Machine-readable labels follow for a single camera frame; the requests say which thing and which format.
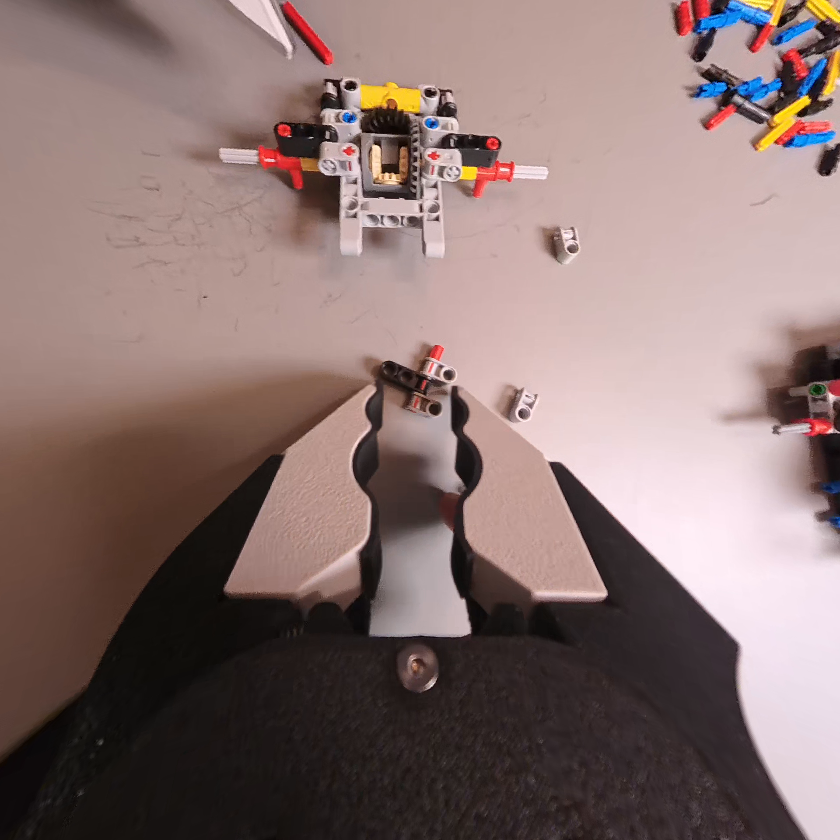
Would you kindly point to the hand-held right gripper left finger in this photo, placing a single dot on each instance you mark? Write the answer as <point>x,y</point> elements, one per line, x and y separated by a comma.
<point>302,525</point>

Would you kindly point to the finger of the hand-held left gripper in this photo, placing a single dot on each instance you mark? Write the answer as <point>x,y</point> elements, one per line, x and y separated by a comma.
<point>266,19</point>

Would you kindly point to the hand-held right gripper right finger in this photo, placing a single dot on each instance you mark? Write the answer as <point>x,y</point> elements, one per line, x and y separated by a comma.
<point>531,525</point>

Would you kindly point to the red lego axle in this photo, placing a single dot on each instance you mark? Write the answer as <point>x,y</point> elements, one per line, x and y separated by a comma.
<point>307,33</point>
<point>436,352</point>

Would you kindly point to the grey lego gearbox assembly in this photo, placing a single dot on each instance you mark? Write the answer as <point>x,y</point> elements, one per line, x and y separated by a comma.
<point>387,157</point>

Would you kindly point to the black red lego chassis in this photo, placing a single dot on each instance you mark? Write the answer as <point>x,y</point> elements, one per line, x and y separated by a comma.
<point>817,420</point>

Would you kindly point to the pile of colourful lego pins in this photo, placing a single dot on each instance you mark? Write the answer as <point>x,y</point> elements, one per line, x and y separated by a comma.
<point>768,79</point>

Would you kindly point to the person's right hand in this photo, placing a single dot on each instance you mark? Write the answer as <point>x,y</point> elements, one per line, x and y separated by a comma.
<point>450,510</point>

